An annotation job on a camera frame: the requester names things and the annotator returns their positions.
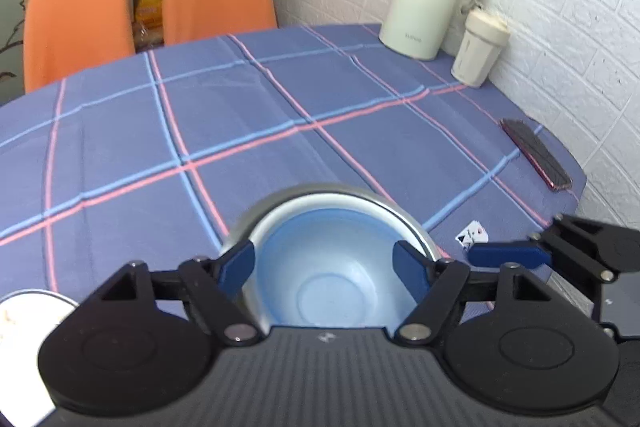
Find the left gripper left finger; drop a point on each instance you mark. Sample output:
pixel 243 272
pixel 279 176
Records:
pixel 211 287

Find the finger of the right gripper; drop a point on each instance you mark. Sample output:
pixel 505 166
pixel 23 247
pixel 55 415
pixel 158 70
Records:
pixel 493 255

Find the stainless steel bowl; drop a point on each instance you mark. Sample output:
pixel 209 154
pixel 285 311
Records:
pixel 313 196

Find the red phone with dark case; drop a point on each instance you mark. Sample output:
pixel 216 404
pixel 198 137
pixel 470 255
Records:
pixel 538 155

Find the left orange chair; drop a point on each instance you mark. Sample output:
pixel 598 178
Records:
pixel 62 37

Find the blue plastic bowl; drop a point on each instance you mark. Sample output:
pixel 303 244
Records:
pixel 330 267

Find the cream lidded cup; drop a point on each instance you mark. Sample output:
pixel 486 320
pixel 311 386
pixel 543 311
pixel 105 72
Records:
pixel 484 38

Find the small white patterned plate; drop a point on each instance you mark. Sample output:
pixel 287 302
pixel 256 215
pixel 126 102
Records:
pixel 27 319

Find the blue plaid tablecloth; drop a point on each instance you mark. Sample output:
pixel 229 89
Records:
pixel 157 156

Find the small white card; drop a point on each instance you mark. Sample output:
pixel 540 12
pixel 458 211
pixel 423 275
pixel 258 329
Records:
pixel 473 233

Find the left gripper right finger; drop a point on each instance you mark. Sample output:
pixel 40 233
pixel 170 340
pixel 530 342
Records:
pixel 436 287

